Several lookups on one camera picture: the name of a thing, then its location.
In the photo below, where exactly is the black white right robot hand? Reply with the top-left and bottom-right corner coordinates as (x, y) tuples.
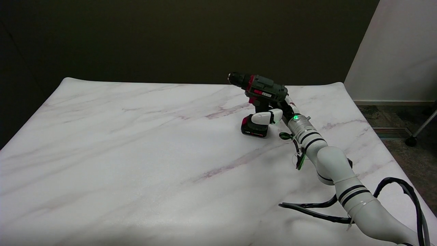
(251, 95), (301, 125)

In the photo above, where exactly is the green red power screwdriver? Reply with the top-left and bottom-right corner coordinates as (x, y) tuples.
(228, 72), (288, 138)

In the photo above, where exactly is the metal floor vent grille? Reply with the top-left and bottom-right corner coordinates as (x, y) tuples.
(372, 127), (414, 138)

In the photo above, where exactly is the grey chair leg with caster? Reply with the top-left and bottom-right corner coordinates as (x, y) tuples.
(405, 109), (437, 148)

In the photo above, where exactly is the black looping robot cable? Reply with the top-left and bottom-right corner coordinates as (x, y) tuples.
(278, 177), (431, 246)

